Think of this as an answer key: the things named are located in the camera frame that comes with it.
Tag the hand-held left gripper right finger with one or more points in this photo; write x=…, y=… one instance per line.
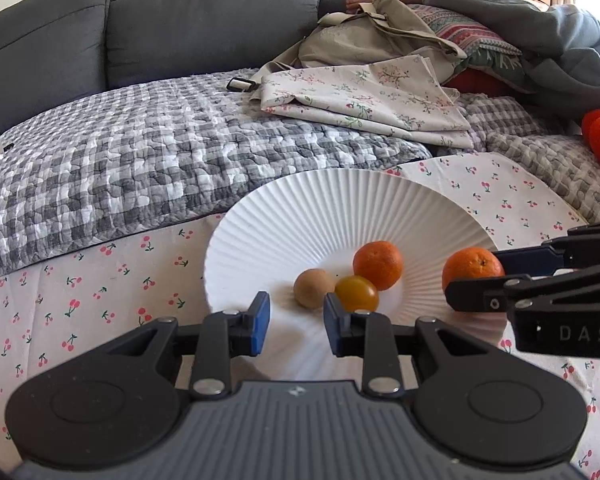
x=333, y=325

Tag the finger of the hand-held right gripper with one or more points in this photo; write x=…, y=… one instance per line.
x=525, y=261
x=480, y=296

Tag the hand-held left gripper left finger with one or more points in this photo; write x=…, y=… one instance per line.
x=260, y=322

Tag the orange tangerine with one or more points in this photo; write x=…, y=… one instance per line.
x=472, y=266
x=378, y=265

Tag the yellow-orange tomato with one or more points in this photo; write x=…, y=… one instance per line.
x=357, y=294

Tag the tan round fruit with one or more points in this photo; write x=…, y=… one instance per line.
x=312, y=287

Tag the white ribbed plate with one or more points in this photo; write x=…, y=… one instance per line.
x=350, y=220

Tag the cherry print tablecloth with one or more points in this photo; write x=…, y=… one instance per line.
x=105, y=310

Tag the red cushion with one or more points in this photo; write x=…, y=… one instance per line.
x=475, y=83

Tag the grey checked quilt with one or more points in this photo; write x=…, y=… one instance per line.
x=130, y=160

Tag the grey-blue clothing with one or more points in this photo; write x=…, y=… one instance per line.
x=570, y=45

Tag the folded floral cloth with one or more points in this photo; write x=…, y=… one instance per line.
x=360, y=95

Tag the patterned pink green pillow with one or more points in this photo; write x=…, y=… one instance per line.
x=470, y=35

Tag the small black white gadget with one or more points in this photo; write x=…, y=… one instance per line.
x=240, y=84

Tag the beige canvas bag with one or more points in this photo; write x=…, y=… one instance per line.
x=360, y=35

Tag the dark grey sofa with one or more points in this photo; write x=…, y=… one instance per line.
x=205, y=10

